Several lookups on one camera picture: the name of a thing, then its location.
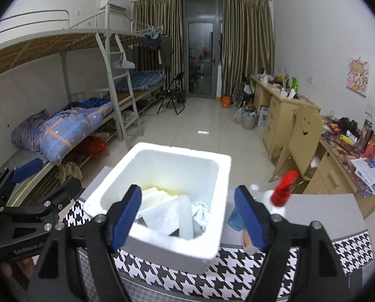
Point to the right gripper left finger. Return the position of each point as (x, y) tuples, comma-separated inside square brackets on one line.
[(122, 216)]

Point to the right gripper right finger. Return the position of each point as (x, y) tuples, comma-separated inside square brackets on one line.
[(255, 216)]

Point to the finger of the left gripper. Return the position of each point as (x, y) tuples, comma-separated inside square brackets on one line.
[(20, 174), (54, 202)]

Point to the white foam sheet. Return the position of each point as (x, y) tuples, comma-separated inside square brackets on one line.
[(160, 213)]

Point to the grey cloth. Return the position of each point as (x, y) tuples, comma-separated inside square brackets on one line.
[(200, 215)]

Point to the white foam roll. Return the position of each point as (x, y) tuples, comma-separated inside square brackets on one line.
[(185, 218)]

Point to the left hand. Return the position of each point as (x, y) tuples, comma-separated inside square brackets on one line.
[(21, 271)]

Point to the white pump bottle red cap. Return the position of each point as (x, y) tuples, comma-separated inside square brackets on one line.
[(275, 200)]

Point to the blue plaid quilt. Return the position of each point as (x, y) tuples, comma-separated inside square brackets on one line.
[(54, 136)]

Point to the houndstooth table mat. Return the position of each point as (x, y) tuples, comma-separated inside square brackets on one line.
[(233, 272)]

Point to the white styrofoam box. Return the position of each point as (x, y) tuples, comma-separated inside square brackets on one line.
[(201, 175)]

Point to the wooden smiley chair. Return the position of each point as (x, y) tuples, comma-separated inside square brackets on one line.
[(303, 143)]

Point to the wooden desk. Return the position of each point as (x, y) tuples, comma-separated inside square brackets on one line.
[(331, 169)]

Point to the white paper sheets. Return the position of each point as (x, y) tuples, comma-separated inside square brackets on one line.
[(366, 172)]

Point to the metal bunk bed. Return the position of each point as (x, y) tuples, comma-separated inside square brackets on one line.
[(51, 69)]

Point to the right brown curtain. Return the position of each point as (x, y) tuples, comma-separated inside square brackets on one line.
[(248, 40)]

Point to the brown curtain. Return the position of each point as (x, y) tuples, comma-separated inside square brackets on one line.
[(161, 22), (248, 40)]

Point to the white air conditioner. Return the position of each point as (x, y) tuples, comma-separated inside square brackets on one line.
[(117, 4)]

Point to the glass balcony door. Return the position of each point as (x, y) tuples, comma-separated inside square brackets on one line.
[(202, 46)]

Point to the left brown curtain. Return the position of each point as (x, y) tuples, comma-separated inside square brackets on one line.
[(161, 22)]

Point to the anime girl wall poster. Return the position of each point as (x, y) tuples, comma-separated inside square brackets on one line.
[(358, 76)]

